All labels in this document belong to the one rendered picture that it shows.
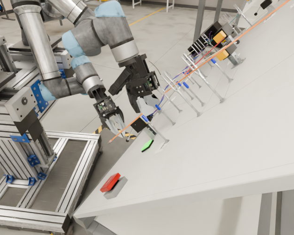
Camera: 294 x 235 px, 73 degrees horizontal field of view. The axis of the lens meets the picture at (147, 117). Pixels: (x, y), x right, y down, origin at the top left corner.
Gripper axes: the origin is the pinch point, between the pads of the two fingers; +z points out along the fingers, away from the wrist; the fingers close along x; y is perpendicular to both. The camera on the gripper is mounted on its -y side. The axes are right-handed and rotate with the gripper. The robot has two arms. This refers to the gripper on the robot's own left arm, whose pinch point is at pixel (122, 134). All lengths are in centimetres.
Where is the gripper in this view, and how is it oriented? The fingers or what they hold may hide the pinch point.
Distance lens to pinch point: 78.1
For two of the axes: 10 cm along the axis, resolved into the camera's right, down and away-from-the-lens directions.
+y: 0.1, -2.0, -9.8
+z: 5.1, 8.4, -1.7
